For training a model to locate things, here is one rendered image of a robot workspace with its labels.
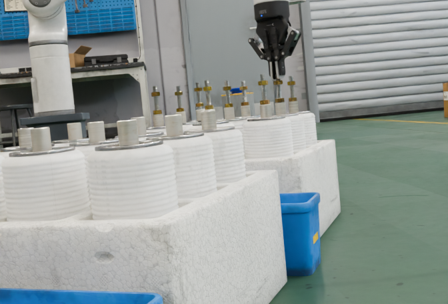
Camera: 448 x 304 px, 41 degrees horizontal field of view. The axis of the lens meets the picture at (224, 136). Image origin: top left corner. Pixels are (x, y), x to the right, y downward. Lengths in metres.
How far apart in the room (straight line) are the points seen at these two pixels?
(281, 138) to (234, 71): 5.36
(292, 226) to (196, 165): 0.29
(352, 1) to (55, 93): 5.52
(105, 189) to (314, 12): 6.09
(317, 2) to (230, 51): 1.08
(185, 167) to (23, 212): 0.19
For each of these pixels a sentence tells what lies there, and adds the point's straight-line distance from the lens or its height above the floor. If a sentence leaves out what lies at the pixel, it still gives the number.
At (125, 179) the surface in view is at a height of 0.22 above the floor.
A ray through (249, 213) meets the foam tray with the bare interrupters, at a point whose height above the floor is 0.14.
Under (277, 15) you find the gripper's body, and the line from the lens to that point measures 1.27.
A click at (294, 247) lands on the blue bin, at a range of 0.99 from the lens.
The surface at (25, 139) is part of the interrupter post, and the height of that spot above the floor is 0.26.
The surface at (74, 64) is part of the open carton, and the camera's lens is 6.02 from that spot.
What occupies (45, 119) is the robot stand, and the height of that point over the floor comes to 0.29.
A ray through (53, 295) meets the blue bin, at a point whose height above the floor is 0.12.
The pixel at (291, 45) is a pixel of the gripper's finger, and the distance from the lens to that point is 1.27.
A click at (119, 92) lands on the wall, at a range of 6.47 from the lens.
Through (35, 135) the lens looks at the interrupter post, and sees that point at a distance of 0.73.
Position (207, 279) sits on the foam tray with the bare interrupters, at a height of 0.10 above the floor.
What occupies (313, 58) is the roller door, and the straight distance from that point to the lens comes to 6.55.
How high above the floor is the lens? 0.29
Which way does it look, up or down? 3 degrees down
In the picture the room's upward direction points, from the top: 5 degrees counter-clockwise
